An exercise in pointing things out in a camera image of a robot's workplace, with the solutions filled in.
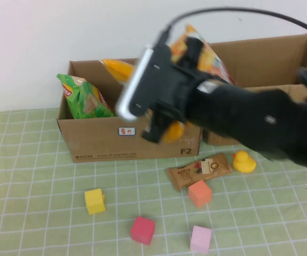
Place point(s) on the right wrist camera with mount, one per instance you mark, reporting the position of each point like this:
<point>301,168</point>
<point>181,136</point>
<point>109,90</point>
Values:
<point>148,85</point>

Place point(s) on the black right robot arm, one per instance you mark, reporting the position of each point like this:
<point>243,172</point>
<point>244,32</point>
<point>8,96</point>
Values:
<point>262,125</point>

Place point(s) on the cardboard box with F2 print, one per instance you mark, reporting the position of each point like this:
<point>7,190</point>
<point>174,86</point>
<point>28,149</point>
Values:
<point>95,145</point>

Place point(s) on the white label on F2 box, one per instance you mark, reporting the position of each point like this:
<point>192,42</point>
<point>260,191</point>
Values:
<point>127,131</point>

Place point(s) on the pink foam cube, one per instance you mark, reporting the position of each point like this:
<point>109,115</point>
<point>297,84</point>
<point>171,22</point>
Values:
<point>201,239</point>

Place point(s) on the yellow rubber duck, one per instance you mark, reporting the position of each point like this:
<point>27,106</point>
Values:
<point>244,164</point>

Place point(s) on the taped cardboard box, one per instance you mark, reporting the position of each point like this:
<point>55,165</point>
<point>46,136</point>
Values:
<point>262,58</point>

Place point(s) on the orange foam cube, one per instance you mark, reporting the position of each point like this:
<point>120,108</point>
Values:
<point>200,193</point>

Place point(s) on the red foam cube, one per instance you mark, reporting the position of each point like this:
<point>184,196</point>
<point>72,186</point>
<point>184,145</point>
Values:
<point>142,230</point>

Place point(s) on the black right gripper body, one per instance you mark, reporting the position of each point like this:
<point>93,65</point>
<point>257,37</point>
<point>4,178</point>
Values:
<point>182,90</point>

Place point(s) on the green Lay's chip bag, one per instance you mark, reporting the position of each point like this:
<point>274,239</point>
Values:
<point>87,104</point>

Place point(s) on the yellow-orange chip bag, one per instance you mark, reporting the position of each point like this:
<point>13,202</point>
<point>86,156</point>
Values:
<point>119,69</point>

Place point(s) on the green checked tablecloth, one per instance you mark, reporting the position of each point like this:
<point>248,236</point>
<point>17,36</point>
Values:
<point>23,186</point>

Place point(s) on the brown snack bar packet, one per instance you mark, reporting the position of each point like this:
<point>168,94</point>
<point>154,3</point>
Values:
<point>196,173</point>

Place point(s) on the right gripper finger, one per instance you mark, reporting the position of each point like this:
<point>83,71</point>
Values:
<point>160,128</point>
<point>197,54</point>

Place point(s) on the yellow foam cube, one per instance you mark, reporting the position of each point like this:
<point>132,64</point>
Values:
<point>95,201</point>

